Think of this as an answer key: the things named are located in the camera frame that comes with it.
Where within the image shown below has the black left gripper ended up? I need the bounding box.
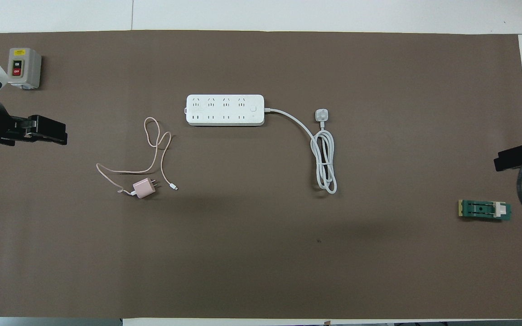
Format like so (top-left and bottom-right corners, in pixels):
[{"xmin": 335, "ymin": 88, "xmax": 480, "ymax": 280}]
[{"xmin": 0, "ymin": 115, "xmax": 68, "ymax": 146}]

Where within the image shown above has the pink charger adapter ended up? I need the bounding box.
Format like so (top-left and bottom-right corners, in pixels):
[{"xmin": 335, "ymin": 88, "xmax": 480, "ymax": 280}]
[{"xmin": 133, "ymin": 177, "xmax": 158, "ymax": 200}]

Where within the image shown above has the pink charging cable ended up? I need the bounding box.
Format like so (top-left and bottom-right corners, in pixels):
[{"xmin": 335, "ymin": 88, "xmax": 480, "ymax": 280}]
[{"xmin": 96, "ymin": 117, "xmax": 179, "ymax": 195}]

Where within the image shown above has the white power strip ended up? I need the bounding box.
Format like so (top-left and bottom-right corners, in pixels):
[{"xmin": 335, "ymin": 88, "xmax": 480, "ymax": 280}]
[{"xmin": 186, "ymin": 94, "xmax": 265, "ymax": 127}]

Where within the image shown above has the green circuit board fixture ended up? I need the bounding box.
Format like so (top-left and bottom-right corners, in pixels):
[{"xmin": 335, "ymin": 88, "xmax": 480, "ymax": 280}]
[{"xmin": 458, "ymin": 199, "xmax": 512, "ymax": 222}]

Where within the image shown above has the brown table mat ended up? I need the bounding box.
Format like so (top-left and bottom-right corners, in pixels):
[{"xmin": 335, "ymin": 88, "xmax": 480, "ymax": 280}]
[{"xmin": 0, "ymin": 30, "xmax": 522, "ymax": 319}]

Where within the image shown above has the grey on-off switch box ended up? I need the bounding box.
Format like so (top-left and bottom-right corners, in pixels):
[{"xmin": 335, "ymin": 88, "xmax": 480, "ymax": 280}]
[{"xmin": 7, "ymin": 48, "xmax": 42, "ymax": 90}]

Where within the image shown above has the white power strip cord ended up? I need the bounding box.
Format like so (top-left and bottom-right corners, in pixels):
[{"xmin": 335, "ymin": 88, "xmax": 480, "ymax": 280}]
[{"xmin": 264, "ymin": 108, "xmax": 338, "ymax": 194}]

